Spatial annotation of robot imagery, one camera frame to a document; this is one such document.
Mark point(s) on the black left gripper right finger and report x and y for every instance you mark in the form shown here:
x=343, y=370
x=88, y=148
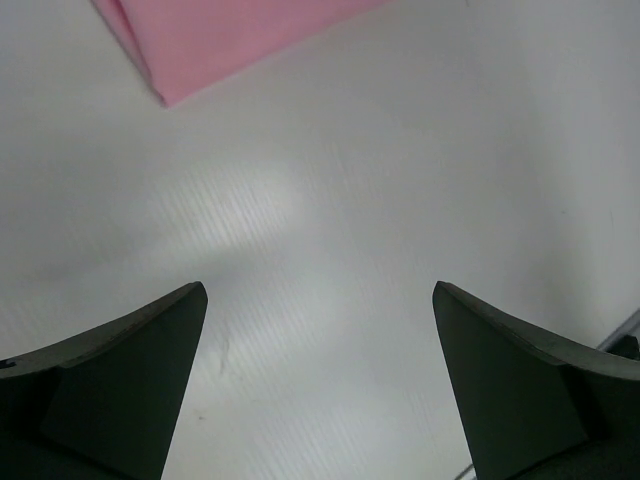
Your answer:
x=534, y=404

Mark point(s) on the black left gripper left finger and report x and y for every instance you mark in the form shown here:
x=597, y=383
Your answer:
x=102, y=404

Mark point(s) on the pink t-shirt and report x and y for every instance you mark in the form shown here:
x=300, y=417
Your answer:
x=181, y=47

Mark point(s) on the aluminium mounting rail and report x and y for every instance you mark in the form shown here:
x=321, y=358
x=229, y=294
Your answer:
x=624, y=338

